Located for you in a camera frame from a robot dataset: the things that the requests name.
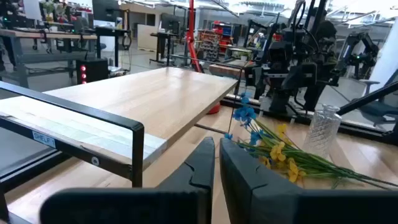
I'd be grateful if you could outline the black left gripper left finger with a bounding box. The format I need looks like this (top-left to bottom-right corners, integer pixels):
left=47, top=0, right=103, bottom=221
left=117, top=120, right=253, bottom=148
left=39, top=136, right=216, bottom=224

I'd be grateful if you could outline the blue flower bunch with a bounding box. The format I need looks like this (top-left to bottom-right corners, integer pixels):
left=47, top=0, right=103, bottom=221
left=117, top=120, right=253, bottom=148
left=223, top=91, right=274, bottom=150

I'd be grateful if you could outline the red storage rack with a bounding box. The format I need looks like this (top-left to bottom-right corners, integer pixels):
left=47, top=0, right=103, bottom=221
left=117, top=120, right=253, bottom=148
left=198, top=20, right=234, bottom=62

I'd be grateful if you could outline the wooden workbench with grey frame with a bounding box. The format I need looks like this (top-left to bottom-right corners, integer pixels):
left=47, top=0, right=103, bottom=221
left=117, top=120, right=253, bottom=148
left=0, top=27, right=98, bottom=90

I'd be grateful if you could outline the yellow flower bunch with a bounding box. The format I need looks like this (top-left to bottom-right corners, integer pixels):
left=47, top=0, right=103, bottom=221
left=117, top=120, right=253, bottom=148
left=238, top=123, right=398, bottom=190

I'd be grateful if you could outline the grey office chair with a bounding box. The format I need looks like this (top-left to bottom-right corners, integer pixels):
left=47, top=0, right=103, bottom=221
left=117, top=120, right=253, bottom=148
left=357, top=68, right=398, bottom=127

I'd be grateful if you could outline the black computer tower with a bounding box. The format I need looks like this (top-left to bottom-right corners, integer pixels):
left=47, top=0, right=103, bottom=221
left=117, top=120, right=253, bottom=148
left=75, top=58, right=110, bottom=85

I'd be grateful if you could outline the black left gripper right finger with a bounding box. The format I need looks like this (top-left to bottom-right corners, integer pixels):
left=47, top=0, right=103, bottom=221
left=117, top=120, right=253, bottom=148
left=219, top=138, right=398, bottom=224

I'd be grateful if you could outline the diamond-pattern clear glass vase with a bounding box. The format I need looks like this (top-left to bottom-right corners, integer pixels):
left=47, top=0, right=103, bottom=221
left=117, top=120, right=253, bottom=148
left=302, top=104, right=343, bottom=159

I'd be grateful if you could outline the white shelf label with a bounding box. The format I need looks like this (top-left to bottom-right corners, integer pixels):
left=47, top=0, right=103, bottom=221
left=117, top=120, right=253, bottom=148
left=31, top=130, right=57, bottom=149

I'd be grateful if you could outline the wooden shelf with black frame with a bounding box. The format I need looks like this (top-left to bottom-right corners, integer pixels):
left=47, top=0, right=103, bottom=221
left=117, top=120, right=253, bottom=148
left=0, top=67, right=239, bottom=189

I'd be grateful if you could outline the black standing desk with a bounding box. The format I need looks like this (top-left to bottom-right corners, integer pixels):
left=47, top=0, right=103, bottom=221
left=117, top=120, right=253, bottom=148
left=92, top=26, right=132, bottom=68

